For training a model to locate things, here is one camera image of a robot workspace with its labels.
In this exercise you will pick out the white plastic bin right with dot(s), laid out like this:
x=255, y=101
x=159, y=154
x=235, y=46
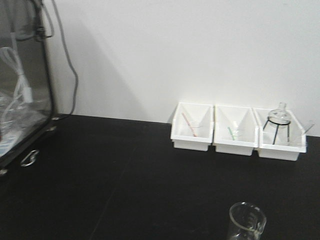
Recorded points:
x=279, y=142

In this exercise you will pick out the white plastic bin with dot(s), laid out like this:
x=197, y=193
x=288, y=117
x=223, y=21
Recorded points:
x=279, y=142
x=243, y=124
x=201, y=118

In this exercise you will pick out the glass flask on black stand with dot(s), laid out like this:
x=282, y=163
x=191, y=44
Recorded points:
x=278, y=118

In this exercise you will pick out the white plastic bin left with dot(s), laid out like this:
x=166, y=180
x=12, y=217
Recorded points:
x=201, y=118

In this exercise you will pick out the red striped glass stick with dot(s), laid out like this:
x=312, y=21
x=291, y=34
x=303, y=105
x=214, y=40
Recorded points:
x=189, y=124

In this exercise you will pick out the green striped glass stick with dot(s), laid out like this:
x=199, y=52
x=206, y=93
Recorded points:
x=233, y=136

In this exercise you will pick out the transparent glove box chamber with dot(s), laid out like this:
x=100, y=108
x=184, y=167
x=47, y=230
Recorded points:
x=26, y=97

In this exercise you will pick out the clear glass beaker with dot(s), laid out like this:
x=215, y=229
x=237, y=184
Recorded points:
x=246, y=222

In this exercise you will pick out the white plastic bin middle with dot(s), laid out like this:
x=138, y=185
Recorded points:
x=243, y=124

